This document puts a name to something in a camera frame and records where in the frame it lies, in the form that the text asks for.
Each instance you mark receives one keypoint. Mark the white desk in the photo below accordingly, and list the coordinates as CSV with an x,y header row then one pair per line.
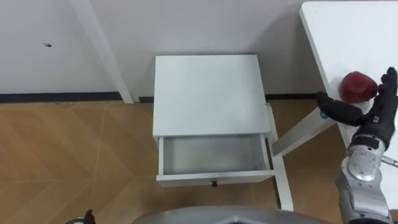
x,y
351,37

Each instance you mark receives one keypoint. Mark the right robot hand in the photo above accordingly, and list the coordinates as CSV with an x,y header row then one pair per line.
x,y
381,121

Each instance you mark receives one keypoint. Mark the white bedside cabinet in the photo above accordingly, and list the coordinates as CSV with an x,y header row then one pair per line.
x,y
211,93

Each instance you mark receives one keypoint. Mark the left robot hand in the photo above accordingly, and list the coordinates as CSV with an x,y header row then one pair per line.
x,y
89,218

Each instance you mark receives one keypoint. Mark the red apple soft toy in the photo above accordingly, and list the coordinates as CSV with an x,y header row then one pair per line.
x,y
356,87

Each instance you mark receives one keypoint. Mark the white cabinet drawer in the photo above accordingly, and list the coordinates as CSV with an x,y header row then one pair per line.
x,y
214,179

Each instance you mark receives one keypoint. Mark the black baseboard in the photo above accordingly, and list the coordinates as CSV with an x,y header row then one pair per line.
x,y
56,97

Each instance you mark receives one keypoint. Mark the robot body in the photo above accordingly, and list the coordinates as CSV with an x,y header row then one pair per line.
x,y
217,216

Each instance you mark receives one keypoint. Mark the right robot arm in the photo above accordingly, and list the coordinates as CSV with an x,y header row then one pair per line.
x,y
360,186

